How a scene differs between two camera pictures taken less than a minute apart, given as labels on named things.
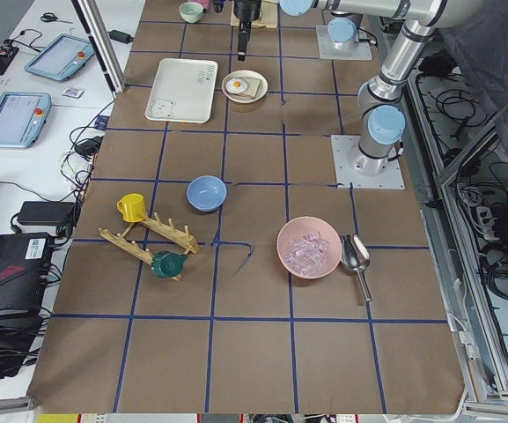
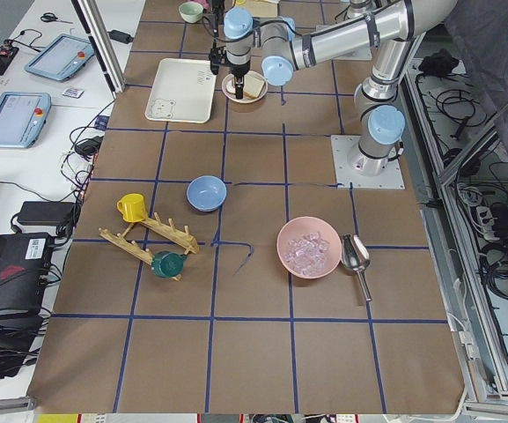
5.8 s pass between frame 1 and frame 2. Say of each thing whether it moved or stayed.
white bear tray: stayed
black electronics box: stayed
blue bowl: stayed
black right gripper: moved
